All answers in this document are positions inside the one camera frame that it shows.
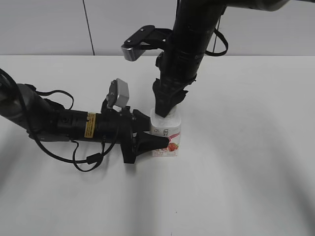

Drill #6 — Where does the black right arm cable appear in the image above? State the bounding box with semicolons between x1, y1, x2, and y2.
205;7;228;57

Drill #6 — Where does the white yili yogurt bottle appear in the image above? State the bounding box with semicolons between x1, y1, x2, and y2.
150;107;183;157

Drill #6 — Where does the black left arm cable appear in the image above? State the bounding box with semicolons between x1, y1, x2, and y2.
0;68;116;172

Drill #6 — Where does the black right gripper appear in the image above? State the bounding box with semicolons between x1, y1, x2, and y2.
153;51;204;117

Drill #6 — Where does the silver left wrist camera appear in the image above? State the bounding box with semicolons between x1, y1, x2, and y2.
106;78;129;108

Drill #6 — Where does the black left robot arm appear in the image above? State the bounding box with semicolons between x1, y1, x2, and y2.
0;83;169;164

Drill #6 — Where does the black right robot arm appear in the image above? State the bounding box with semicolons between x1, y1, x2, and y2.
153;0;287;117

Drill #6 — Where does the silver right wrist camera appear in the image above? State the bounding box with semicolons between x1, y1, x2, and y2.
121;25;172;61

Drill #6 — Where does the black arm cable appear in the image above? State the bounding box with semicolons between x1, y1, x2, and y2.
205;7;228;57
0;68;116;172

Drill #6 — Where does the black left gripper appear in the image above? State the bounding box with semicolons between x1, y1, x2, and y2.
94;106;169;164

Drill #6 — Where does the white bottle cap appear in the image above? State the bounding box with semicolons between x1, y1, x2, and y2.
156;106;177;119

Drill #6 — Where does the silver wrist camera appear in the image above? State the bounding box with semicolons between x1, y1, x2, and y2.
121;25;172;61
106;78;129;108

